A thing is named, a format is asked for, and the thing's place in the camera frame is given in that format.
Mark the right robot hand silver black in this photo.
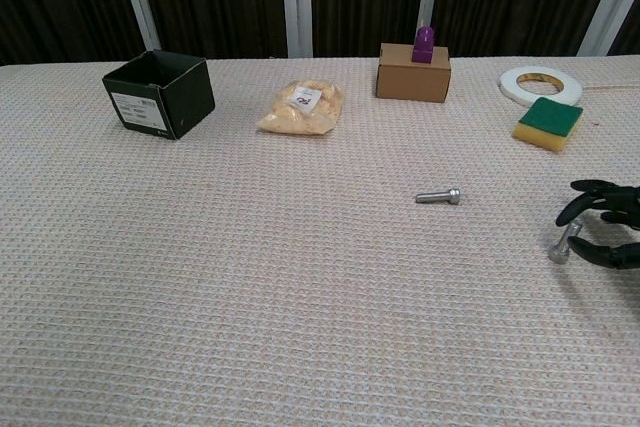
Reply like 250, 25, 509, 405
555, 179, 640, 272

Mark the silver bolt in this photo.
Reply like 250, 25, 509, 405
415, 187, 463, 205
548, 220, 584, 264

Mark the green yellow sponge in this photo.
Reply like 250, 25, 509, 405
511, 96, 585, 154

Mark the white tape roll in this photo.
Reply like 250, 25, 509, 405
499, 66, 584, 108

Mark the brown cardboard box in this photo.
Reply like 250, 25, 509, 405
375, 42, 452, 104

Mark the purple toy block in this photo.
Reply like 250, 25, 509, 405
411, 25, 437, 64

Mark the clear bag of yellow snacks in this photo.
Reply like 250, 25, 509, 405
255, 79, 348, 135

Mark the beige woven tablecloth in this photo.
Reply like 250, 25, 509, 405
0, 54, 640, 427

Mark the black open cardboard box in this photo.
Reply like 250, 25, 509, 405
101, 49, 217, 141

